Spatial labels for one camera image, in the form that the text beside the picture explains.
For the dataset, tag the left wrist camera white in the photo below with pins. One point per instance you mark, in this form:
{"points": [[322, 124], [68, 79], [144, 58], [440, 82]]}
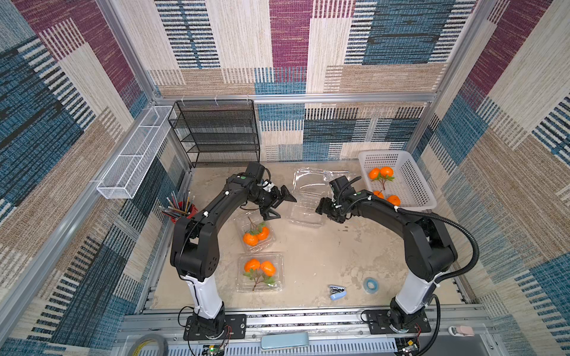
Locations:
{"points": [[267, 186]]}

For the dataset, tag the orange pair with leaves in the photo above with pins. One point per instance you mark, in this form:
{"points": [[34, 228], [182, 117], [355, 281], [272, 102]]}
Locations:
{"points": [[382, 175]]}

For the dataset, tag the red pencil cup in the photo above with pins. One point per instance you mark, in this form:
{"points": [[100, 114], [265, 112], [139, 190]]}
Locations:
{"points": [[179, 208]]}

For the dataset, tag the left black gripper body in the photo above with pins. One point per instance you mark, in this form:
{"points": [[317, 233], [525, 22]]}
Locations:
{"points": [[269, 200]]}

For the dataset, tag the clear clamshell container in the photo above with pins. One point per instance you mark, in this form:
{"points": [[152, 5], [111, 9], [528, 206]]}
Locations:
{"points": [[343, 174], [309, 187], [245, 285], [242, 224]]}

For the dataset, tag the orange pair in front container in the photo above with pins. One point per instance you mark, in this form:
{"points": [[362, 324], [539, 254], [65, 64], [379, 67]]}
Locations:
{"points": [[260, 273]]}

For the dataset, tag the clear clamshell container back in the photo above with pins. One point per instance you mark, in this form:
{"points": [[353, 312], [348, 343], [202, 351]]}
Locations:
{"points": [[343, 174]]}

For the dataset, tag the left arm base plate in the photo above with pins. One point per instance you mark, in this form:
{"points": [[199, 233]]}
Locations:
{"points": [[232, 326]]}

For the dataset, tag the white plastic perforated basket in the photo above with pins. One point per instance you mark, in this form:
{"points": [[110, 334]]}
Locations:
{"points": [[408, 181]]}

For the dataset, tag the orange pair in left container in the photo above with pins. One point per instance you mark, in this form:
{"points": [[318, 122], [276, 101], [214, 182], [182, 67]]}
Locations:
{"points": [[256, 233]]}

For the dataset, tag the light blue bar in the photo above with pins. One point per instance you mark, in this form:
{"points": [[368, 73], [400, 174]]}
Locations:
{"points": [[285, 341]]}

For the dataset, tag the pink white small device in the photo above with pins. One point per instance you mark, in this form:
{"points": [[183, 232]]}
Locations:
{"points": [[461, 331]]}

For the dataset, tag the blue stapler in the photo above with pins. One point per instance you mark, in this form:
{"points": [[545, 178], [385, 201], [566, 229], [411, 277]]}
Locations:
{"points": [[337, 292]]}

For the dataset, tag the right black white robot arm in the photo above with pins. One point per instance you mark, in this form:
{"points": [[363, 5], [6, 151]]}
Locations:
{"points": [[429, 251]]}

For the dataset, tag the blue tape roll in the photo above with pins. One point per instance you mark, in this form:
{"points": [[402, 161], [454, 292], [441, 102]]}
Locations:
{"points": [[371, 285]]}

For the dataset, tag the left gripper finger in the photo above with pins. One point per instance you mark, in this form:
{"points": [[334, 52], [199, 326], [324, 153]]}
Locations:
{"points": [[285, 195], [270, 213]]}

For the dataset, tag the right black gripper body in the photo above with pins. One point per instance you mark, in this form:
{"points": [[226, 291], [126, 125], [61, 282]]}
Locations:
{"points": [[332, 209]]}

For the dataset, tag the black wire shelf rack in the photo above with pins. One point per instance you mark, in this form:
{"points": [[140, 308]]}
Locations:
{"points": [[217, 132]]}

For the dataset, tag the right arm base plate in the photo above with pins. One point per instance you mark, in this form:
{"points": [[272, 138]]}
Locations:
{"points": [[388, 321]]}

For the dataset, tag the clear clamshell container front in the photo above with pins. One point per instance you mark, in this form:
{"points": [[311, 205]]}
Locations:
{"points": [[245, 285]]}

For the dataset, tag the white wire mesh tray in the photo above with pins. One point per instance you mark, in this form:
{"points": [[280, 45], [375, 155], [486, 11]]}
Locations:
{"points": [[128, 170]]}

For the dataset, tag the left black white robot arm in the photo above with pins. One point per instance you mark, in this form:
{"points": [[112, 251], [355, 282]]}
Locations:
{"points": [[195, 251]]}

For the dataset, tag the orange pair in container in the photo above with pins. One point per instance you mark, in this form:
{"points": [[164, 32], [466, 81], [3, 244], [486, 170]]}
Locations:
{"points": [[260, 273], [256, 233]]}

